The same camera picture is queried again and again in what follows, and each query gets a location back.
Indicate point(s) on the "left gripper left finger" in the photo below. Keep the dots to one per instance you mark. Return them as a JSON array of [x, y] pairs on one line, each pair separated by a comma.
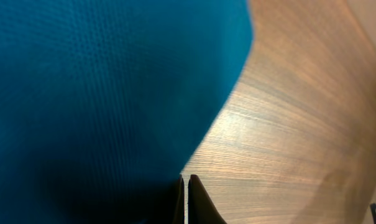
[[179, 208]]

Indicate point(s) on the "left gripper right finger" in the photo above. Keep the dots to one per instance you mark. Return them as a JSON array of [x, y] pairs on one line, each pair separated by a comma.
[[201, 209]]

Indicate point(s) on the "blue polo shirt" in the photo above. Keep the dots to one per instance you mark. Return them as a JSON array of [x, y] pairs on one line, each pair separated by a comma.
[[102, 103]]

